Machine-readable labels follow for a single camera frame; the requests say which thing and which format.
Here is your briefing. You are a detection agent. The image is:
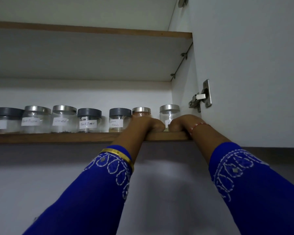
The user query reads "brown wooden cabinet door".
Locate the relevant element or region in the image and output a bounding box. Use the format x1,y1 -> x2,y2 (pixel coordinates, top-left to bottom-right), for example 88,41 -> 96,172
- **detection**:
192,0 -> 294,148

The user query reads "red chilli powder jar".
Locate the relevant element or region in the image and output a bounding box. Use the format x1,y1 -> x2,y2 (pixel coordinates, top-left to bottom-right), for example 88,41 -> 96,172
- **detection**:
132,107 -> 152,118

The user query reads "black pepper jar grey lid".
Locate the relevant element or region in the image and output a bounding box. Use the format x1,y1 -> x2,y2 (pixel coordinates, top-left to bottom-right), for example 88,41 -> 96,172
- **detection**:
77,108 -> 103,133

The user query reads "pink beaded bracelet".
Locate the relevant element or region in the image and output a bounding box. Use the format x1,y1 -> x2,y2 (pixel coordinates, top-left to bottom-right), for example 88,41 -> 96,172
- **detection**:
188,122 -> 211,137

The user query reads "coriander powder jar grey lid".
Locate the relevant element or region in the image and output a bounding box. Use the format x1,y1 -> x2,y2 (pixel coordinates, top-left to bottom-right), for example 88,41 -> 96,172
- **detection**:
0,107 -> 25,134

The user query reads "person's left hand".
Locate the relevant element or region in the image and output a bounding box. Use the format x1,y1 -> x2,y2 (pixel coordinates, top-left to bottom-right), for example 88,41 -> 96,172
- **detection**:
126,117 -> 166,136

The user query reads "cloves jar silver lid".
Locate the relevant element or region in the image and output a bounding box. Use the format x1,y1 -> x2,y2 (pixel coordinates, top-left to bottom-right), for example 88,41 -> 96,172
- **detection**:
51,105 -> 78,133

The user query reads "person's right hand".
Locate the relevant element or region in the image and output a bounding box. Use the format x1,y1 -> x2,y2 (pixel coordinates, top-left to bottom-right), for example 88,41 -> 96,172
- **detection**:
168,114 -> 207,133

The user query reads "white shelf with wooden edge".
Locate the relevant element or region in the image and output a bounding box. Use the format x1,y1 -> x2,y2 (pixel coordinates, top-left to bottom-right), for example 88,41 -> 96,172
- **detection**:
0,21 -> 193,82

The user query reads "brown wooden wall cabinet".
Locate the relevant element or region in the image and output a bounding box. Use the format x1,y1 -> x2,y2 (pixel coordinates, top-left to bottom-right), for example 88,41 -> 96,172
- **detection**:
0,0 -> 294,148

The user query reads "person's left forearm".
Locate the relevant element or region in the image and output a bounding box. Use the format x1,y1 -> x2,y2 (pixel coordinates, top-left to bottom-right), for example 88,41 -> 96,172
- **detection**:
111,124 -> 160,164

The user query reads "person's right forearm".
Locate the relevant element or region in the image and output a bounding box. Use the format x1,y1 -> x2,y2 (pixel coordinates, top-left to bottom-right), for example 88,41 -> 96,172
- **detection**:
190,124 -> 232,165

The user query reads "garam masala jar grey lid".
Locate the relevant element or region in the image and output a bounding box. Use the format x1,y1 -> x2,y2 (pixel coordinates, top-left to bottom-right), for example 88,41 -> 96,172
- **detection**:
108,108 -> 132,133

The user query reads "gold bangle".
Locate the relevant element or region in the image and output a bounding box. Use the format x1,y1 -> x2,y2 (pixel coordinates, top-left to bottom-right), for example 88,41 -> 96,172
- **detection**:
100,148 -> 135,172

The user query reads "green fennel jar silver lid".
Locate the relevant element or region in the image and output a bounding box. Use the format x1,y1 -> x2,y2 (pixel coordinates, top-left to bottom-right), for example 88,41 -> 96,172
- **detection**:
159,104 -> 181,132

